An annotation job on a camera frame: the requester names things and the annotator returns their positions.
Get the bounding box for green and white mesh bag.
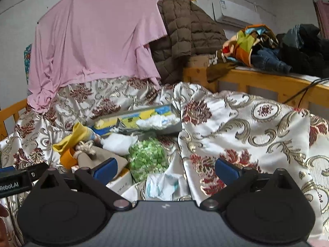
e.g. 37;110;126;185
127;136;170;184

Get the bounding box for wooden bed frame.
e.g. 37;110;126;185
0;66;329;137

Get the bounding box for cardboard box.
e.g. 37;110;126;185
186;54;217;69

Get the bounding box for beige drawstring bag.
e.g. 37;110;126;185
74;141;129;176

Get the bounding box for floral satin blanket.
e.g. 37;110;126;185
0;78;329;247

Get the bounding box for white lace cloth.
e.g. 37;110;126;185
136;114;178;130

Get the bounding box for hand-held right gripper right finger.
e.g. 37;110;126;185
200;158;299;210

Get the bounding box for pink bed sheet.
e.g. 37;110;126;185
27;0;169;114

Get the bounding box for blue patterned wall hanging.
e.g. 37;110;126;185
24;44;33;85

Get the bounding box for brown quilted jacket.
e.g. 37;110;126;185
149;0;229;85

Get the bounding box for white air conditioner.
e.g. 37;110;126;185
212;0;276;29

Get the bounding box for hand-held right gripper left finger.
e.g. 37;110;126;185
34;158;131;210

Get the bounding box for blue jeans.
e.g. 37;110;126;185
250;47;293;74

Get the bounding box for black clothing pile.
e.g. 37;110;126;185
276;23;329;79

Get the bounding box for white carton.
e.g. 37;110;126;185
106;168;133;194

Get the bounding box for maroon curtain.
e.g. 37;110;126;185
312;0;329;40

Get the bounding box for yellow cloth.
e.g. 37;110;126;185
52;122;96;155

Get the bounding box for olive brown cloth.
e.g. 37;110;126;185
206;62;240;83

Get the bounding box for black cable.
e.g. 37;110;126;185
282;77;329;104

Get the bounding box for cartoon printed storage box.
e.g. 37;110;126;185
89;103;183;137

